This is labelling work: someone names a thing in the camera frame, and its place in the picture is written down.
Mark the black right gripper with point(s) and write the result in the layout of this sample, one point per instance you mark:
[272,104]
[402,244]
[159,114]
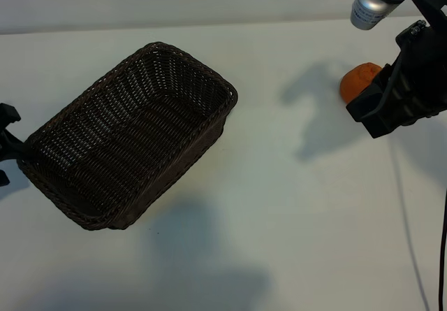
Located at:
[426,70]

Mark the dark brown wicker basket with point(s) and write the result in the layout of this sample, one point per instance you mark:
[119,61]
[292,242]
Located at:
[139,132]

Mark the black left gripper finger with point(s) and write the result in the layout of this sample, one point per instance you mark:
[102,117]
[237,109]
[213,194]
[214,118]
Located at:
[3,179]
[7,148]

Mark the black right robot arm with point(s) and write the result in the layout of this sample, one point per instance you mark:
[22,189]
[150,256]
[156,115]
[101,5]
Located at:
[424,7]

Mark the orange soft toy fruit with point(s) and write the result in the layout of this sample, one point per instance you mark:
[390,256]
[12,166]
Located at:
[358,82]

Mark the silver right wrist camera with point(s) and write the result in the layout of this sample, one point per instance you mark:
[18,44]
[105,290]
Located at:
[370,7]

